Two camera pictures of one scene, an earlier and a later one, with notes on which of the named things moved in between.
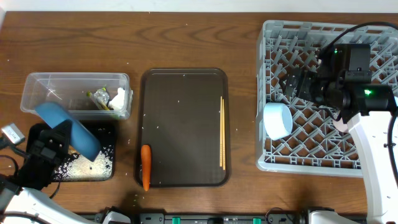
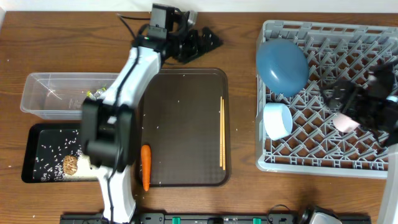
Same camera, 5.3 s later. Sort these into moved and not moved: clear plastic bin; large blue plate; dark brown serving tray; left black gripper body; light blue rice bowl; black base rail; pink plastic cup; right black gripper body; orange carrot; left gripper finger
Moved: left black gripper body; right black gripper body; left gripper finger; large blue plate
Not moved: orange carrot; dark brown serving tray; clear plastic bin; light blue rice bowl; black base rail; pink plastic cup
